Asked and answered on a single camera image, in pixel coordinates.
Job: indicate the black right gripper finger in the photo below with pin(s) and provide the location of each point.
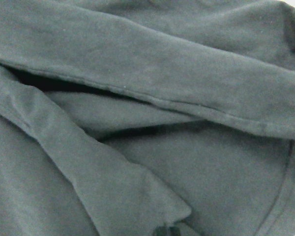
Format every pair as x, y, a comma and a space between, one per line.
166, 231

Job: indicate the black graphic t-shirt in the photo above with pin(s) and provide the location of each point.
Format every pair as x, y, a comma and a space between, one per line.
119, 116

